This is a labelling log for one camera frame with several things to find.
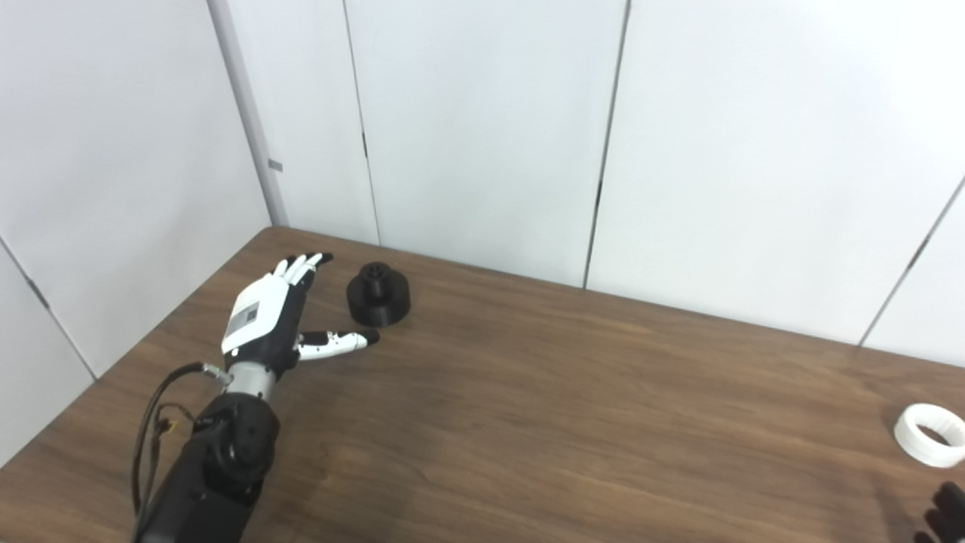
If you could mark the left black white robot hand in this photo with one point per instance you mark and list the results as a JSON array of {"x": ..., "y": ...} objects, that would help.
[{"x": 256, "y": 317}]

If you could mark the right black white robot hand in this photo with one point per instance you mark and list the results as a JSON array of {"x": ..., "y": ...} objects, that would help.
[{"x": 948, "y": 520}]

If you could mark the round black plastic part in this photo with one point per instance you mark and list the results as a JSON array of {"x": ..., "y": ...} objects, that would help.
[{"x": 379, "y": 300}]

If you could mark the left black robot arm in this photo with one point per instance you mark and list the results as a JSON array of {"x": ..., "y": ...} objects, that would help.
[{"x": 219, "y": 467}]

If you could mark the grey corner post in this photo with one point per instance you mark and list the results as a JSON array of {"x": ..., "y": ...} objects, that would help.
[{"x": 249, "y": 113}]

